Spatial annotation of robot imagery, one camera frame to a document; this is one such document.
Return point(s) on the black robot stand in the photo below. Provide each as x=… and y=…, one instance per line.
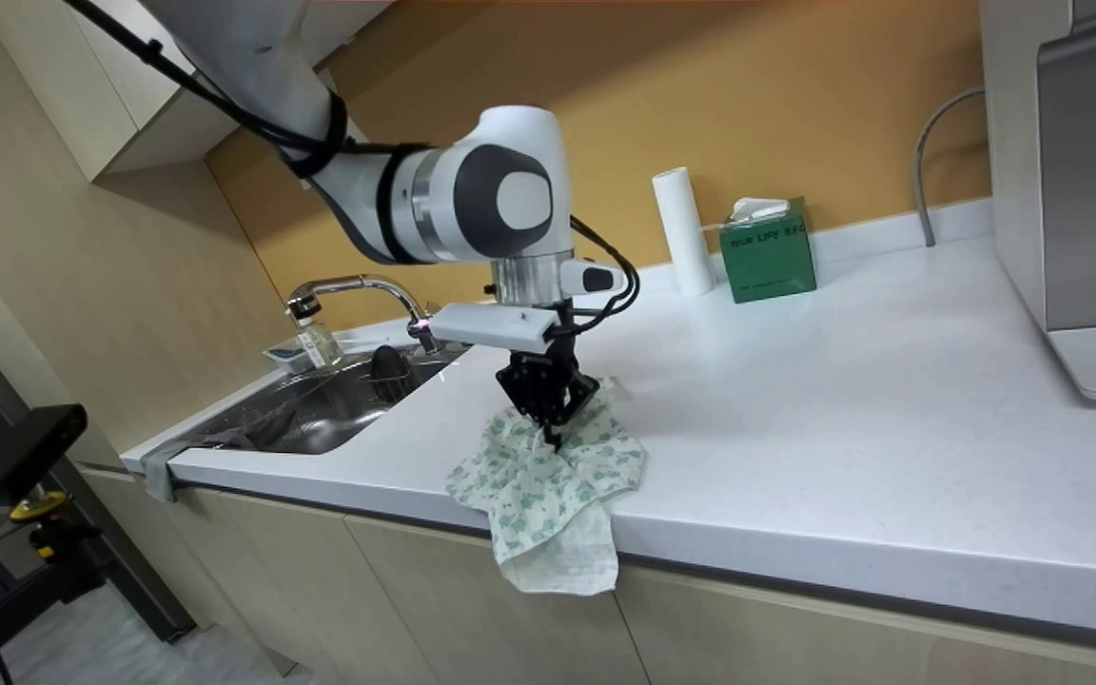
x=1, y=597

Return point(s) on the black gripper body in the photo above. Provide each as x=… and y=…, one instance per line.
x=551, y=377

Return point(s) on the white paper roll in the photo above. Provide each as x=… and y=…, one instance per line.
x=683, y=235

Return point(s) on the green tissue box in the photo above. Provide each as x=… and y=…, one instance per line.
x=767, y=262

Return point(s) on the beige wall cabinet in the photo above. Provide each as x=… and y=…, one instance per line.
x=78, y=89

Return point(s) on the steel sink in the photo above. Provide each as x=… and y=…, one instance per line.
x=306, y=404

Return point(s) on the beige cabinet door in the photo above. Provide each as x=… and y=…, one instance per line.
x=497, y=611
x=306, y=583
x=891, y=649

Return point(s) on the white grey water dispenser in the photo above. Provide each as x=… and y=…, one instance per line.
x=1095, y=192

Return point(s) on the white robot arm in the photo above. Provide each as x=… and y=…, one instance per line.
x=447, y=192

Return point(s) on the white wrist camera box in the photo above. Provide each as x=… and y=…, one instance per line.
x=497, y=329

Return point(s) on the white green floral cloth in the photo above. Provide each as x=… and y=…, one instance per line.
x=551, y=508

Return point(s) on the clear glass cup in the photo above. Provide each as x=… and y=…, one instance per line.
x=317, y=344

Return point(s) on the white tissue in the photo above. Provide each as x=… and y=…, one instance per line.
x=758, y=212

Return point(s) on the dark rounded kitchen item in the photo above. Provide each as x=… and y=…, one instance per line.
x=393, y=366

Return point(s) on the yellow clamp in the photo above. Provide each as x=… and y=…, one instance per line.
x=41, y=508

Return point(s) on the chrome faucet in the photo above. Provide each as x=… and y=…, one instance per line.
x=361, y=285

